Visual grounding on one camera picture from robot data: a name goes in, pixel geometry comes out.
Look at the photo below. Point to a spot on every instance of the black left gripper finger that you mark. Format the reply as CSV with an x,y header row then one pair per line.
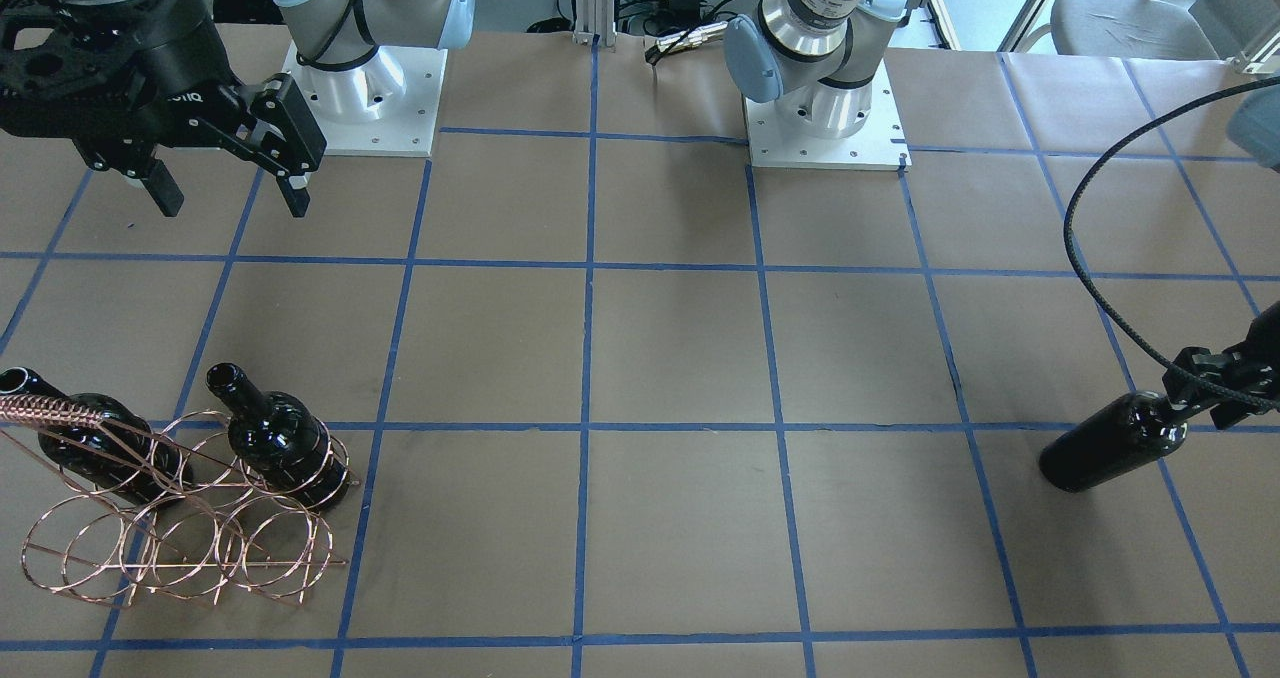
x,y
1215,370
1231,412

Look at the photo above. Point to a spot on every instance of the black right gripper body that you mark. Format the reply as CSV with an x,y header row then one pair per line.
x,y
160,55

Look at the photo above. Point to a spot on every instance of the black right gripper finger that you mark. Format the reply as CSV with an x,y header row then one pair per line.
x,y
286,138
156,179

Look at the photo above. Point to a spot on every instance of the dark glass wine bottle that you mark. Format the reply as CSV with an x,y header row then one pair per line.
x,y
1130,432

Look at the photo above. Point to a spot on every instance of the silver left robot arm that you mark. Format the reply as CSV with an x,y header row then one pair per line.
x,y
811,69

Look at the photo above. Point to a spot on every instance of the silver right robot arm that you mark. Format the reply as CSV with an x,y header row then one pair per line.
x,y
336,35

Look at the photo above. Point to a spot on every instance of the dark bottle in basket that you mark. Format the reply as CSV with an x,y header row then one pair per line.
x,y
100,448
280,440

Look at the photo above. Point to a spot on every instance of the grey chair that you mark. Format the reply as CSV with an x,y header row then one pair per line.
x,y
1242,32

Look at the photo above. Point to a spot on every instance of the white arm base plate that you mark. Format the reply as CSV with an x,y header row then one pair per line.
x,y
388,107
822,127

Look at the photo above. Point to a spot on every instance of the copper wire wine basket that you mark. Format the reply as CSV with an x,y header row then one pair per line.
x,y
214,527

